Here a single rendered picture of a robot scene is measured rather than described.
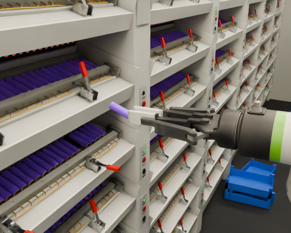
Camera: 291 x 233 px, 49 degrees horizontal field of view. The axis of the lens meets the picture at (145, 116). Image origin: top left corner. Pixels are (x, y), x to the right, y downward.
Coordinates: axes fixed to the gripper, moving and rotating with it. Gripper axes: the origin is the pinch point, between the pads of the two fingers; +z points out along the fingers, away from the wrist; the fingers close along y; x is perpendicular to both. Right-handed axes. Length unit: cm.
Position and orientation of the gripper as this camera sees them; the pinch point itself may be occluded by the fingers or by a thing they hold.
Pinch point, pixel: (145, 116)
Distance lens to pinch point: 69.8
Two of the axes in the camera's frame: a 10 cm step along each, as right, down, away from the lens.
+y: -4.5, 3.8, -8.1
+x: 0.6, 9.1, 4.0
